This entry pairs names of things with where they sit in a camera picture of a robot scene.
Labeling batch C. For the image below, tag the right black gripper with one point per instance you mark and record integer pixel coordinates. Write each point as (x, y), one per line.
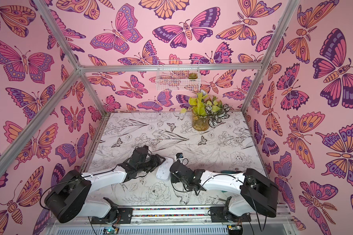
(176, 169)

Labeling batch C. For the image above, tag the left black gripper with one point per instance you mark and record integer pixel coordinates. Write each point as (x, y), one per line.
(157, 162)

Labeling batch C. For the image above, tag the white digital alarm clock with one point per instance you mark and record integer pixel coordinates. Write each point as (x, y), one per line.
(163, 171)

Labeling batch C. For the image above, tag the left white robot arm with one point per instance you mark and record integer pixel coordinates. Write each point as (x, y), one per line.
(70, 198)

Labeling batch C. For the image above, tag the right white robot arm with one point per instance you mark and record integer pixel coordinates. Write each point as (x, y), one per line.
(254, 191)

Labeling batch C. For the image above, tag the green rubber glove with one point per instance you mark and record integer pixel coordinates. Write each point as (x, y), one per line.
(230, 172)

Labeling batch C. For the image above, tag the glass vase with plants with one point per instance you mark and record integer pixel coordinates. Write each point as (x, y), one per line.
(207, 111)

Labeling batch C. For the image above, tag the small succulent in basket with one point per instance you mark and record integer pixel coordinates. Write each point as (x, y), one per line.
(193, 76)

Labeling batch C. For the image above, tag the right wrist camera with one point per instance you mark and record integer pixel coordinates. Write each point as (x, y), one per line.
(179, 156)

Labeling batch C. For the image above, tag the front mounting rail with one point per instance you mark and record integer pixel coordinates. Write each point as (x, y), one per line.
(178, 220)

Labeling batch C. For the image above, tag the white wire basket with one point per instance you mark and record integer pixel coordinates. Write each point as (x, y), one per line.
(172, 74)

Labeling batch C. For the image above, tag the aluminium frame structure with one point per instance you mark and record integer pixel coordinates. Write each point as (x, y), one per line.
(79, 72)

